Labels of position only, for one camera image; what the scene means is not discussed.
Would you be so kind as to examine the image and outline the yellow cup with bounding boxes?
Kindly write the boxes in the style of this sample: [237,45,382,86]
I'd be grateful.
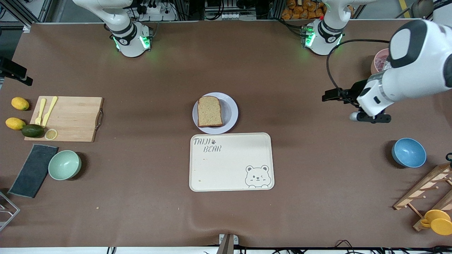
[420,209,452,236]

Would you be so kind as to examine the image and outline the round lavender plate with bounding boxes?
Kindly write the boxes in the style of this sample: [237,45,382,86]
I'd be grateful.
[192,92,239,135]

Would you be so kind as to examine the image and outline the mint green bowl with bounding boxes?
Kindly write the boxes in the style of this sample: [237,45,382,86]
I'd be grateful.
[48,150,82,181]

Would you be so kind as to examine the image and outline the dark grey cloth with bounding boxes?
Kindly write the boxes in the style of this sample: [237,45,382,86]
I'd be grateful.
[7,144,59,199]

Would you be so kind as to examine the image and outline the wooden cutting board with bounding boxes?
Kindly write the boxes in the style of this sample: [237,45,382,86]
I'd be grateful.
[24,96,105,143]

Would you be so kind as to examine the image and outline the yellow lemon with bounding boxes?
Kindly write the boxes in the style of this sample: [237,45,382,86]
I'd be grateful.
[5,117,27,131]
[11,97,30,111]

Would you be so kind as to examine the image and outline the cream bear print tray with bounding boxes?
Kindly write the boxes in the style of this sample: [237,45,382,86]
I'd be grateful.
[189,132,275,192]

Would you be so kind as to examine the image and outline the white power strip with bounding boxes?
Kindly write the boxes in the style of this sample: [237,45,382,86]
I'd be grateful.
[136,2,177,22]

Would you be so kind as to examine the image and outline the orange snack bags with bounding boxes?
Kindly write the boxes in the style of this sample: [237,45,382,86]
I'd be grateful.
[281,0,327,20]

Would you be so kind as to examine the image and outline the dark green avocado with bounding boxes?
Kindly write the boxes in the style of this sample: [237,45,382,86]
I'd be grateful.
[22,124,45,139]

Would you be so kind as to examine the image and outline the yellow plastic knife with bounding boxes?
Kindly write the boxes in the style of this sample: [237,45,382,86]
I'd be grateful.
[42,96,59,128]

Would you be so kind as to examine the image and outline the grey metal camera bracket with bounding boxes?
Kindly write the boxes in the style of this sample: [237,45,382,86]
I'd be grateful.
[216,233,239,254]

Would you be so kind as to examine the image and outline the yellow plastic fork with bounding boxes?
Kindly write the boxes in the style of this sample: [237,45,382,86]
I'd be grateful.
[35,98,47,126]

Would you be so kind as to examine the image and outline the blue bowl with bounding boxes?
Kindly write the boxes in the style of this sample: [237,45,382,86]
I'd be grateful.
[391,137,427,169]

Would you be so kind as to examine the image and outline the pink bowl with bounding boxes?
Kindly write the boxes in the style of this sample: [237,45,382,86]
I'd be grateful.
[374,48,391,74]

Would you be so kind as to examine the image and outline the plain brown bread slice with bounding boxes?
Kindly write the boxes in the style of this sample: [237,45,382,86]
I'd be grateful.
[197,95,224,128]

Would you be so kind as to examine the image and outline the black floor cables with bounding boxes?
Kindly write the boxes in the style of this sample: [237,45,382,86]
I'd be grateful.
[240,240,452,254]

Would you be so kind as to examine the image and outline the metal wire basket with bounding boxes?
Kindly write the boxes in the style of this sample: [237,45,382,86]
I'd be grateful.
[0,191,21,232]

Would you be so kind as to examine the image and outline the wooden drying rack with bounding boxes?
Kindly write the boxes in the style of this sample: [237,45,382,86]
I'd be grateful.
[393,162,452,232]

